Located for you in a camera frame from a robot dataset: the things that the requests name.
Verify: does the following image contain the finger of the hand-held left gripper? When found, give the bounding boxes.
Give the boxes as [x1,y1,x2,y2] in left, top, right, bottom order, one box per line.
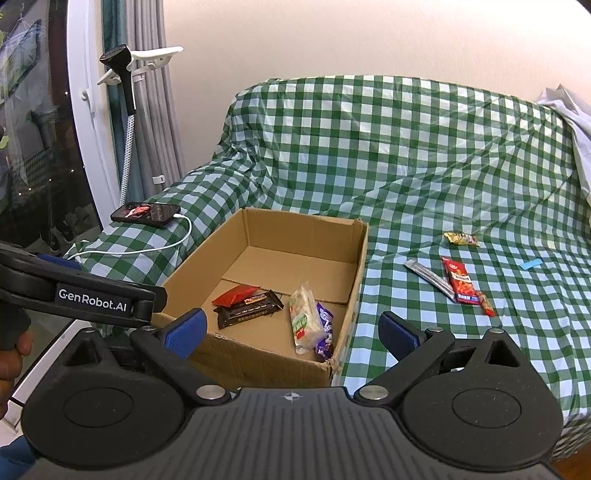
[133,286,168,326]
[39,254,83,275]

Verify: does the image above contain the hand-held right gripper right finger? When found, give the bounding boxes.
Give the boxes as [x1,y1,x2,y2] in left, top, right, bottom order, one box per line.
[353,311,525,408]

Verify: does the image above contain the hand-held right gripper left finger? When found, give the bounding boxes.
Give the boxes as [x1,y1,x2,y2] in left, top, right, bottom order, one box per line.
[60,308,232,408]

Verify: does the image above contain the plain red snack packet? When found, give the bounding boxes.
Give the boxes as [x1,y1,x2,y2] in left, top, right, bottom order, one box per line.
[212,285,260,308]

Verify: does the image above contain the grey stick packet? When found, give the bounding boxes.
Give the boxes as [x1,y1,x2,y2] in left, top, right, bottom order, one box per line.
[403,259,458,302]

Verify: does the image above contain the dark brown chocolate bar packet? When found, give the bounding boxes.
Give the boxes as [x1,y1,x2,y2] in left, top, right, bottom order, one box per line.
[214,290,284,330]

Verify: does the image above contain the purple cow-print candy packet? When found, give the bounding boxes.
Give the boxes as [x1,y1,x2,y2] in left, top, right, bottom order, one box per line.
[314,300,336,362]

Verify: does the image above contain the red spicy snack packet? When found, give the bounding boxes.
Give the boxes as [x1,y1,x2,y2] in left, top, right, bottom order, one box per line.
[440,256,479,304]

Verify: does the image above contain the small red-yellow peanut packet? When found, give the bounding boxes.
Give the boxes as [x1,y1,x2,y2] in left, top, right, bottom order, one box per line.
[475,290,496,318]

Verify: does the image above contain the clear green-label snack packet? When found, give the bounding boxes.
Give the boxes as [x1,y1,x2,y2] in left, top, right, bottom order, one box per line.
[289,283,327,356]

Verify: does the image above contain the yellow snack packet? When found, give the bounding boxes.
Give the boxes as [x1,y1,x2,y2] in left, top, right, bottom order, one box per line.
[443,232,481,248]

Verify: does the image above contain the cardboard box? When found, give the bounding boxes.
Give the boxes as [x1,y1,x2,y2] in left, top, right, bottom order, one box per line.
[152,207,369,389]

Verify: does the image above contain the person's left hand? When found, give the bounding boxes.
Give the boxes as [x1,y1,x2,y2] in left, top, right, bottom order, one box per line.
[0,331,36,419]

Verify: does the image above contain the black smartphone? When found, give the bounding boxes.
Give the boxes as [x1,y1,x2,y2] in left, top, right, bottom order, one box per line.
[109,201,182,229]

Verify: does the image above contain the glass window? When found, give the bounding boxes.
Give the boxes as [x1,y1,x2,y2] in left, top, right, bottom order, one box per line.
[0,0,100,260]

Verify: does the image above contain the person's blue clothing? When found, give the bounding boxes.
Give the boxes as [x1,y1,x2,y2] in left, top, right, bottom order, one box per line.
[0,433,36,480]

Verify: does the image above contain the green checkered sofa cover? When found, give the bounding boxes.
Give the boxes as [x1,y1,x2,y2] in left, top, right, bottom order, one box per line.
[62,74,591,464]

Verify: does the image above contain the grey curtain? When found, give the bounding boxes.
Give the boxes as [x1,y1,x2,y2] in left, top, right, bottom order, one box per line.
[122,0,186,195]

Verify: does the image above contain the black garment steamer head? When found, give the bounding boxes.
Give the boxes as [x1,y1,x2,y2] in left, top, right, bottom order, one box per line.
[99,43,140,116]

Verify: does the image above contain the white printed cloth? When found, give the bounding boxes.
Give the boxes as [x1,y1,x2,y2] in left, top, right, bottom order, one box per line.
[536,83,591,206]

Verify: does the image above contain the white charging cable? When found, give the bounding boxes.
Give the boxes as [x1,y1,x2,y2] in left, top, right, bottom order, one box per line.
[69,213,193,265]

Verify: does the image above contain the braided steamer hose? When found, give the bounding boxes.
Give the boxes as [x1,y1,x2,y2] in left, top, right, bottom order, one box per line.
[118,113,137,209]

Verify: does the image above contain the white window frame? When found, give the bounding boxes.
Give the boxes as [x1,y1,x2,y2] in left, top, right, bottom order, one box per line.
[66,0,123,223]

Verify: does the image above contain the white wall hanger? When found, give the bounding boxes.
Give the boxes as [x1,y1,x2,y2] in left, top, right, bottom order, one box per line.
[96,45,184,88]

